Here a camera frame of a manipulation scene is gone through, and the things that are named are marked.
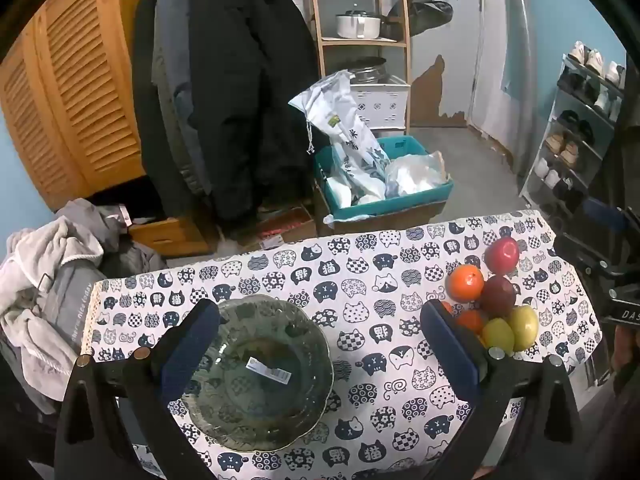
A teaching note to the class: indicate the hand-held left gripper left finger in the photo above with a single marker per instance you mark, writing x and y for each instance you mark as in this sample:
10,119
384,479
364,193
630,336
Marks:
190,355

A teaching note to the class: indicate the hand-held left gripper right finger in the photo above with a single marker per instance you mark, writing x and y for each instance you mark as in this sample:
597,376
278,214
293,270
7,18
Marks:
450,347

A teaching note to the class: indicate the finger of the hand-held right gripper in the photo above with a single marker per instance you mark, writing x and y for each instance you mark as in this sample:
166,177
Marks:
602,210
575,252

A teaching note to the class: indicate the small orange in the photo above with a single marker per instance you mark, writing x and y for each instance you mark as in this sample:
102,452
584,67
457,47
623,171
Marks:
445,306
470,321

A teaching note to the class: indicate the yellow pear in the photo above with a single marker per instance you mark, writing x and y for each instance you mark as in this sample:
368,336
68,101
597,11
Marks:
525,327
498,336

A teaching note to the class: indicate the large orange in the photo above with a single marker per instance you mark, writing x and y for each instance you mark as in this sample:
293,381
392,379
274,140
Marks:
465,282

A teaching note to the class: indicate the dark red apple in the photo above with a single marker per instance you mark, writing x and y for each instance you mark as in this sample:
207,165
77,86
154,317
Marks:
498,295

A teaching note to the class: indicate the bright red apple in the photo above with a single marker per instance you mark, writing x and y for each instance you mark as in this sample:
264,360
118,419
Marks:
502,255

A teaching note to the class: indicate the glass bowl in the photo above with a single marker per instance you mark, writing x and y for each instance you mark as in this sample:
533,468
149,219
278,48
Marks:
260,400

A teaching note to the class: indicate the metal shoe rack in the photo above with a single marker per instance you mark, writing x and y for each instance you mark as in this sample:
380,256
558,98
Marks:
537,152

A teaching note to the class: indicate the wooden drawer box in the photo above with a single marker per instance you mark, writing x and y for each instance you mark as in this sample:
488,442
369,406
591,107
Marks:
170,235

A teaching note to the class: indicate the cat print tablecloth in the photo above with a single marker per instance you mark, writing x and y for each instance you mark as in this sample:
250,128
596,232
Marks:
350,270

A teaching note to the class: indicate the grey fabric bag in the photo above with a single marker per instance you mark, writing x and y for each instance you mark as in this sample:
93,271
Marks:
70,300

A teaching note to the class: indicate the shoe rack with shoes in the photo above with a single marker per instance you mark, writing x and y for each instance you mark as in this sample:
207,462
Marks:
595,62

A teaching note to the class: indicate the teal storage bin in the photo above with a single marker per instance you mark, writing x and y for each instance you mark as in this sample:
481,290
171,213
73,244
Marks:
395,205

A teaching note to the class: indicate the red printed box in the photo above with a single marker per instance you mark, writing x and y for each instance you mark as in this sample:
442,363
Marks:
282,230

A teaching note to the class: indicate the grey garment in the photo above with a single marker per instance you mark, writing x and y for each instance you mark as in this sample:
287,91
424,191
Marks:
85,215

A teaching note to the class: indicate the clear plastic bag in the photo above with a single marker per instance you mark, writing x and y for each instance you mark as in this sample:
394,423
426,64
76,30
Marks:
415,172

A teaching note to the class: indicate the white door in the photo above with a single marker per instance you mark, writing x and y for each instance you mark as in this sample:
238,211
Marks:
500,60

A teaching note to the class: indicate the white plastic basket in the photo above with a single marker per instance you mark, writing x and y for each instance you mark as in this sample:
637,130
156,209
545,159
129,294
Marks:
380,105

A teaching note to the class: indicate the white printed bag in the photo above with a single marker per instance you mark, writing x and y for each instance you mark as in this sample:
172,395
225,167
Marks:
340,125

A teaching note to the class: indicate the metal pot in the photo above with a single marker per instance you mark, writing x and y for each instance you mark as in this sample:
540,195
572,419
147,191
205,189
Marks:
367,70

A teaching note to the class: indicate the black coat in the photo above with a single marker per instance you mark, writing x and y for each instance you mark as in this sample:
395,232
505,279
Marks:
235,85

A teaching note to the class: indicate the dark jacket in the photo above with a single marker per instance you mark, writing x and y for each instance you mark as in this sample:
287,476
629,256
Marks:
142,85

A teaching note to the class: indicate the wooden louvered wardrobe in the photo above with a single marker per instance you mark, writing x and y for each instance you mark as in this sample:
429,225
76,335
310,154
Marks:
75,85

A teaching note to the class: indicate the grey coat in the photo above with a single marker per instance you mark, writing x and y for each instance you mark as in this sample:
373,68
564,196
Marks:
167,60

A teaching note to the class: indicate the white pot with lid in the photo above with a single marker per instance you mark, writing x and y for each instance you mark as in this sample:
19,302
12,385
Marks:
357,25

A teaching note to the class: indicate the wooden shelf rack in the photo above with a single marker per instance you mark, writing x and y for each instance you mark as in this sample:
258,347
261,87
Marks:
316,20

